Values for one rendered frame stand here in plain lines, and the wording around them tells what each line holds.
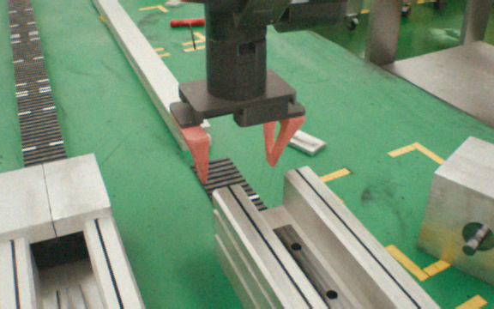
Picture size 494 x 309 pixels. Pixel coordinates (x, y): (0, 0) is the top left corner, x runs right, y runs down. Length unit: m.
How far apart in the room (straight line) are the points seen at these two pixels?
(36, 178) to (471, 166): 0.41
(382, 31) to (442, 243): 1.86
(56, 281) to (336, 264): 0.24
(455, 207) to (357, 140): 0.25
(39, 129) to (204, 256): 0.30
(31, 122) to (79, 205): 0.30
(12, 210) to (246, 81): 0.23
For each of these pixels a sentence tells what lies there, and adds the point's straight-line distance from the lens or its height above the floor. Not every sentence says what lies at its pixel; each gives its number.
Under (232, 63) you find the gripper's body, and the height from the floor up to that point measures 0.96.
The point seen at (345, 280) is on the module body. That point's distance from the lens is 0.45.
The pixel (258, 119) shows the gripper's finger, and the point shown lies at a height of 0.91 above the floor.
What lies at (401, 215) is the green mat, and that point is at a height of 0.78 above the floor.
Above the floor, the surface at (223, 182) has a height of 0.78.
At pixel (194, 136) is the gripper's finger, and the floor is 0.90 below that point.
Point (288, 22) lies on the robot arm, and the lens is 0.48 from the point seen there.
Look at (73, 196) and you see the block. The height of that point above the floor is 0.87.
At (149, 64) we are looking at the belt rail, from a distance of 0.87.
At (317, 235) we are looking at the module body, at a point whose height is 0.84.
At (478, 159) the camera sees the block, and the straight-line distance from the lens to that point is 0.54.
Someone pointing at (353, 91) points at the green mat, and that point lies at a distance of 0.85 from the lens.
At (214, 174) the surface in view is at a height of 0.78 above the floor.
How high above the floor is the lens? 1.15
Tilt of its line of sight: 33 degrees down
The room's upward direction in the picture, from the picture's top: straight up
